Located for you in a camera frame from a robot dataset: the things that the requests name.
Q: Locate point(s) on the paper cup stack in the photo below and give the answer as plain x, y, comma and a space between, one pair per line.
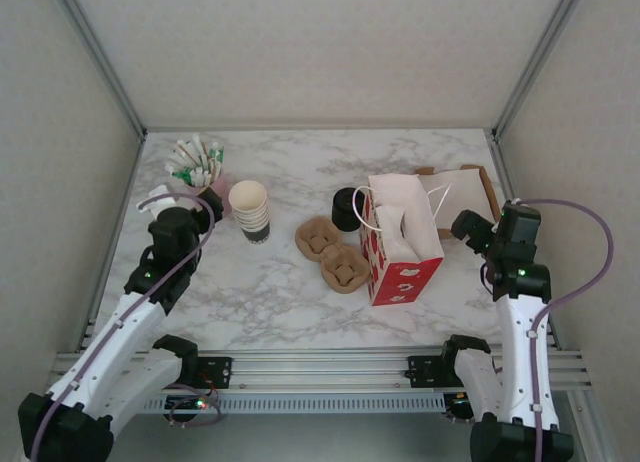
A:
250, 207

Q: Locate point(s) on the red paper gift bag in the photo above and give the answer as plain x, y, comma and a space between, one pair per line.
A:
400, 282

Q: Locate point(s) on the brown pulp cup carrier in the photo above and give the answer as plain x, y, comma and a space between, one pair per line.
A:
332, 257

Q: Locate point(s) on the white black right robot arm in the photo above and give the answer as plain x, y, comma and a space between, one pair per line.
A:
520, 342

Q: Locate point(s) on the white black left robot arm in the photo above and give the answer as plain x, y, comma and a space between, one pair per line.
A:
115, 337

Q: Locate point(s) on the black lidded coffee cup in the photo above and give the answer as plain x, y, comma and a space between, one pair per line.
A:
345, 209

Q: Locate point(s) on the green wrapped straw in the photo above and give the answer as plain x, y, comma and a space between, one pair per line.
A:
181, 173
216, 157

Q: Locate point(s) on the pink metal straw can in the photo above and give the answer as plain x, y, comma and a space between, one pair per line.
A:
222, 192

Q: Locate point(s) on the wooden stirrer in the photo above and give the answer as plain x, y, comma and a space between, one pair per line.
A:
214, 174
186, 154

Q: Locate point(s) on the brown cardboard napkin tray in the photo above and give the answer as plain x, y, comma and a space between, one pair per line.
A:
487, 187

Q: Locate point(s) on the white paper napkin stack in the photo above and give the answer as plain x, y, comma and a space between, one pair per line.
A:
465, 192

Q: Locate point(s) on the controller board with lights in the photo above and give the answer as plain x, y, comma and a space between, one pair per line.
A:
187, 404
460, 406

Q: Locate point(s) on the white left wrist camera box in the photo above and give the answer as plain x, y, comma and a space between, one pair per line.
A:
157, 198

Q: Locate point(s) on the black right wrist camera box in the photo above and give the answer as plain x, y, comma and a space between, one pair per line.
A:
520, 224

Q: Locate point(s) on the aluminium side rail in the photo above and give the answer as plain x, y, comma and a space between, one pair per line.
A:
525, 182
107, 242

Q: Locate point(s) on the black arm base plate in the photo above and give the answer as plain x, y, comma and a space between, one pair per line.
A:
425, 371
215, 372

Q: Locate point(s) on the aluminium back rail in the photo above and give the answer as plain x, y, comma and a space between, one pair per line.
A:
320, 129

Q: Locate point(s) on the aluminium frame post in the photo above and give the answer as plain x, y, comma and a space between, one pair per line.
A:
540, 62
100, 62

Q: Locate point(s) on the aluminium mounting rail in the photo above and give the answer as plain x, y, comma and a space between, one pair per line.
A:
320, 372

